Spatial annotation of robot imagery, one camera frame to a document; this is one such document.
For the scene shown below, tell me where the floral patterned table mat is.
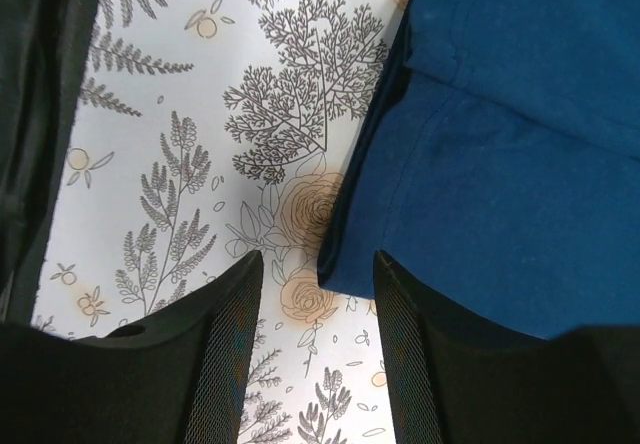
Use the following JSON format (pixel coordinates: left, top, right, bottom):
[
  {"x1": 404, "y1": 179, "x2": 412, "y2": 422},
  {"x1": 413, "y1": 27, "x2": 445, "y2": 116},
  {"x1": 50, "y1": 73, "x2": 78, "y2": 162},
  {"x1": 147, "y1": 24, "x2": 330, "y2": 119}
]
[{"x1": 31, "y1": 0, "x2": 408, "y2": 443}]

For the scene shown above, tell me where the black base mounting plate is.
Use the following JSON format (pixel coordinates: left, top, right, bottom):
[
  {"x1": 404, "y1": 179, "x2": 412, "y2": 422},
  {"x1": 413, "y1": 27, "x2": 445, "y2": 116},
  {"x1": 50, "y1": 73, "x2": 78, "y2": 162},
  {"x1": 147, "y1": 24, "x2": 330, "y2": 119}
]
[{"x1": 1, "y1": 0, "x2": 98, "y2": 324}]

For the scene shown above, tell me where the navy blue t shirt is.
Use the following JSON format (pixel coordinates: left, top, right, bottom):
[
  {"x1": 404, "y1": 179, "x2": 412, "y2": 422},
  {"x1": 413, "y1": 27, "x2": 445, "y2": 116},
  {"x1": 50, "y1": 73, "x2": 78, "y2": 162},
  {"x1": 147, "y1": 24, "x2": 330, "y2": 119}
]
[{"x1": 317, "y1": 0, "x2": 639, "y2": 338}]

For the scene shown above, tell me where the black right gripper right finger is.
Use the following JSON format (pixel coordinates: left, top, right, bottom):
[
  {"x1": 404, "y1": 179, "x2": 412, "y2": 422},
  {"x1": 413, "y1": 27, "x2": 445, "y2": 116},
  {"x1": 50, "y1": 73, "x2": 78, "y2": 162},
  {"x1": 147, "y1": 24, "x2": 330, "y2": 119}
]
[{"x1": 373, "y1": 251, "x2": 639, "y2": 444}]

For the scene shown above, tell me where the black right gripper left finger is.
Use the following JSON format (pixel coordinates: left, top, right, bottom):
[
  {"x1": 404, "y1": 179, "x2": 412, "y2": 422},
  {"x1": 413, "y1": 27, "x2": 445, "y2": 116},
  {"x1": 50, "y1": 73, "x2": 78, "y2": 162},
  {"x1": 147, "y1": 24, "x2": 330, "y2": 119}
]
[{"x1": 1, "y1": 251, "x2": 263, "y2": 443}]

